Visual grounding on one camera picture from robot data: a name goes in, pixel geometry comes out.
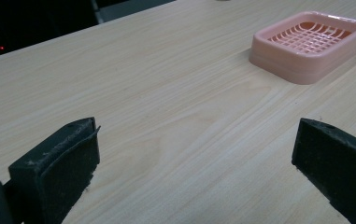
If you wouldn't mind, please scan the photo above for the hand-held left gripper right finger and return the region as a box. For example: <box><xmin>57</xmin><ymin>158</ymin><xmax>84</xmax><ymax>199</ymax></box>
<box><xmin>291</xmin><ymin>118</ymin><xmax>356</xmax><ymax>224</ymax></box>

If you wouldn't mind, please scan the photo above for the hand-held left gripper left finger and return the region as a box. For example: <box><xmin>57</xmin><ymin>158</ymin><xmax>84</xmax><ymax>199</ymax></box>
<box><xmin>7</xmin><ymin>117</ymin><xmax>102</xmax><ymax>224</ymax></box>

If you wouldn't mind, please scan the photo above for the pink soap dish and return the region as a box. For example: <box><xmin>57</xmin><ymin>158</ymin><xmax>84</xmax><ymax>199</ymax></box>
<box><xmin>249</xmin><ymin>10</ymin><xmax>356</xmax><ymax>86</ymax></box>

